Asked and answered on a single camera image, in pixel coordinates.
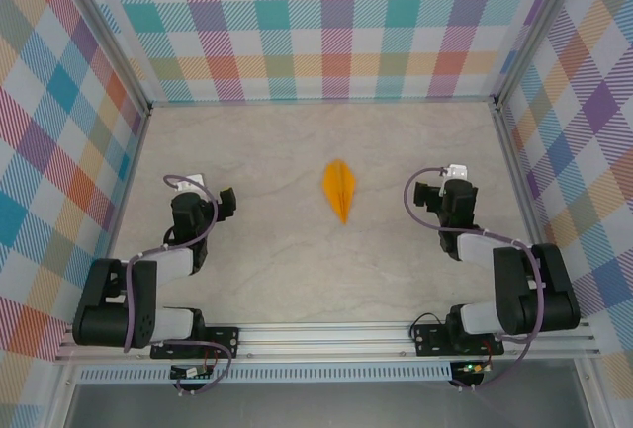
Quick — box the orange cloth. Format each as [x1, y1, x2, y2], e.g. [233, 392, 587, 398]
[321, 158, 357, 225]

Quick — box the grey metal sheet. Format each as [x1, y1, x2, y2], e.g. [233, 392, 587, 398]
[63, 382, 594, 428]

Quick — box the black circuit board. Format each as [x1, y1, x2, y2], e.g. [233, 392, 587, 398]
[170, 365, 212, 380]

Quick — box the aluminium frame rail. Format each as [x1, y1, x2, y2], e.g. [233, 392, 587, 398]
[492, 101, 565, 320]
[86, 106, 152, 325]
[147, 95, 498, 109]

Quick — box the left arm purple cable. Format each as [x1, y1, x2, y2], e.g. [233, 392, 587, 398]
[123, 173, 232, 396]

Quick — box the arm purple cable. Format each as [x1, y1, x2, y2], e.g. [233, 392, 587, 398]
[123, 173, 232, 396]
[405, 166, 546, 394]

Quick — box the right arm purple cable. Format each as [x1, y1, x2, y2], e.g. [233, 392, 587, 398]
[405, 166, 546, 394]

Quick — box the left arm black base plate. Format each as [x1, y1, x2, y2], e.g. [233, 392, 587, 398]
[150, 326, 241, 361]

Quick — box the thin black wire loop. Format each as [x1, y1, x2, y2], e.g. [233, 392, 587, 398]
[408, 312, 449, 345]

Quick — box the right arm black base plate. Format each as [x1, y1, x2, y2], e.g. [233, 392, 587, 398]
[413, 322, 504, 358]

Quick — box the wide aluminium mounting rail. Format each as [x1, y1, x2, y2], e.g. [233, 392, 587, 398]
[54, 318, 602, 363]

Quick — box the black round cable mount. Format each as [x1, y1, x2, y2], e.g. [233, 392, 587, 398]
[172, 377, 209, 397]
[447, 372, 491, 392]

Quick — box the slotted grey cable tray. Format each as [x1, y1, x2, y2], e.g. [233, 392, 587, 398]
[73, 361, 454, 385]

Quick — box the aluminium frame post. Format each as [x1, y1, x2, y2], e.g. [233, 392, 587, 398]
[492, 0, 589, 111]
[53, 0, 153, 118]

